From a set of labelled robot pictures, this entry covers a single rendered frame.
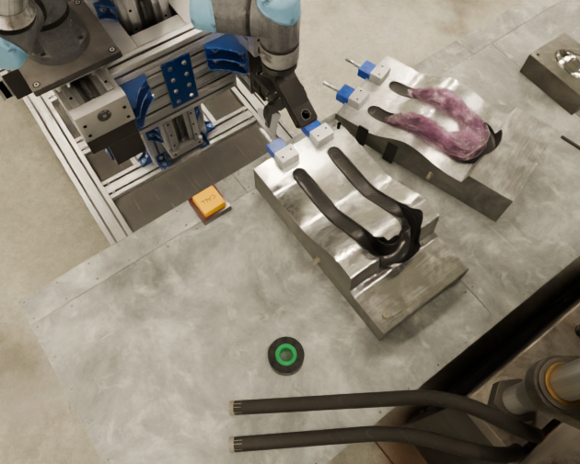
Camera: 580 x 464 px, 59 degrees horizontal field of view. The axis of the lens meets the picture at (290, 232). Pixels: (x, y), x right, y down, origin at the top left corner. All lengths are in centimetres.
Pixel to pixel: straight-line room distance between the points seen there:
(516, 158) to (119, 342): 104
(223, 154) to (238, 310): 103
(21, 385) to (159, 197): 86
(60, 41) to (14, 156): 137
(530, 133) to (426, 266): 45
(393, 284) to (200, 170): 113
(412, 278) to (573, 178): 57
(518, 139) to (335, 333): 67
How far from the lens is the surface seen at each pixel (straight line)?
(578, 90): 166
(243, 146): 215
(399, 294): 119
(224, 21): 97
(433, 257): 124
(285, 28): 95
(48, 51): 136
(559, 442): 132
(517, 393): 116
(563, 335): 138
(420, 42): 290
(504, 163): 137
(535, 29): 188
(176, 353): 121
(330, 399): 110
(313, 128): 133
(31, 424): 216
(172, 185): 208
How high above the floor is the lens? 196
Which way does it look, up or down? 64 degrees down
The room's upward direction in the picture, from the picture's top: 2 degrees clockwise
